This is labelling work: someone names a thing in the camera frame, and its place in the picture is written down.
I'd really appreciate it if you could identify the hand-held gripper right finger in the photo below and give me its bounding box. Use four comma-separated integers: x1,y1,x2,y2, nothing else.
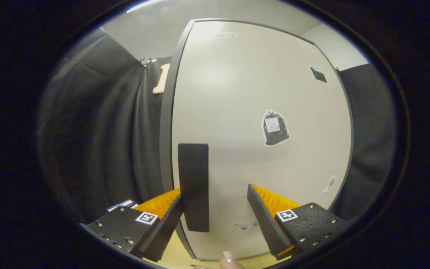
247,183,346,261

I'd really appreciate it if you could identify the grey shoe cabinet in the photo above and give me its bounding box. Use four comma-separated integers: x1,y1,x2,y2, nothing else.
159,18,354,262

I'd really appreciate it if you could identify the black door handle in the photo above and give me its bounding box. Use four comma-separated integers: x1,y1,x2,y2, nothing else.
178,143,210,233

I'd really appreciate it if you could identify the black backdrop cloth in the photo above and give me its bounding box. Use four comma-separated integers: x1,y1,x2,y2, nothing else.
38,28,398,225

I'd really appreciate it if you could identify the blue cover book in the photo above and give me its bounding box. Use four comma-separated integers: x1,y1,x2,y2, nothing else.
106,199,135,212

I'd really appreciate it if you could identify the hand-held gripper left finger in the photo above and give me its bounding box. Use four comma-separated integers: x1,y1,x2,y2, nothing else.
87,188,183,263

